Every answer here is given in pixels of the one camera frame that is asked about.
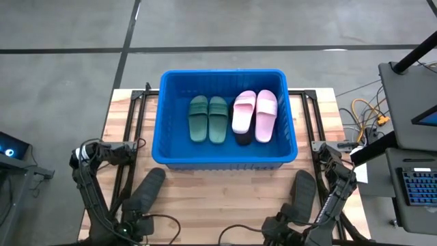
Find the grey desk top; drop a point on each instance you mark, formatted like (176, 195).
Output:
(403, 102)

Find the black pole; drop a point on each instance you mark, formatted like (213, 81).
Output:
(413, 53)

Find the grey keyboard desk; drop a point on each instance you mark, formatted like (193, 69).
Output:
(409, 218)

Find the backlit computer keyboard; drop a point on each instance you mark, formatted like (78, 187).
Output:
(420, 188)

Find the grey metal stand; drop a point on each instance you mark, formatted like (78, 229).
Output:
(20, 165)

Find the pink rubber slide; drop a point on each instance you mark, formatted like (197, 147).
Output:
(266, 116)

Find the black desk bar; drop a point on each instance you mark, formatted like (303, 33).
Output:
(373, 150)

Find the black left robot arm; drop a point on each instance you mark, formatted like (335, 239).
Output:
(88, 191)

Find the blue plastic bin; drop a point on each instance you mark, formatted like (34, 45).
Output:
(177, 112)

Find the white slide sandal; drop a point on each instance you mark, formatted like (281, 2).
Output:
(243, 112)

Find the white paper sheet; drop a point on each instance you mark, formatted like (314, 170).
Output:
(362, 174)

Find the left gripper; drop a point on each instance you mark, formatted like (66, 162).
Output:
(138, 222)

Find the computer tower with blue light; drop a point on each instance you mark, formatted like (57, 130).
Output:
(13, 147)

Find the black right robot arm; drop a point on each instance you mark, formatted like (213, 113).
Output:
(334, 191)

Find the black metal table frame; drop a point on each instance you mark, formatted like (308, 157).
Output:
(136, 95)

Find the dark flat screen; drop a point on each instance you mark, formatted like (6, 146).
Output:
(428, 118)

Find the green rubber slide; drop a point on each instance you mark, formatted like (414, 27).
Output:
(198, 126)
(218, 130)

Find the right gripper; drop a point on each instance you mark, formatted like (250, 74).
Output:
(280, 223)

